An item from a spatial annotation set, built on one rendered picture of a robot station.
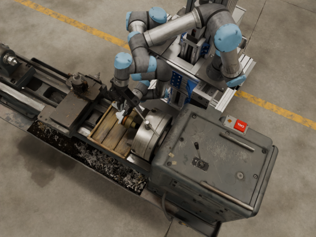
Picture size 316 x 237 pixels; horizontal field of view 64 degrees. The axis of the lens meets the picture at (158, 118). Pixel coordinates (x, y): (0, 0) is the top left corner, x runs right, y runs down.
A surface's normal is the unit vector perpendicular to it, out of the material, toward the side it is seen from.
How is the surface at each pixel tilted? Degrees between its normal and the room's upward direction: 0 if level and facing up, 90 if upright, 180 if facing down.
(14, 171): 0
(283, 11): 0
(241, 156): 0
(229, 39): 83
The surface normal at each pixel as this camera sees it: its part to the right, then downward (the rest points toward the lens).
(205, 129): 0.06, -0.43
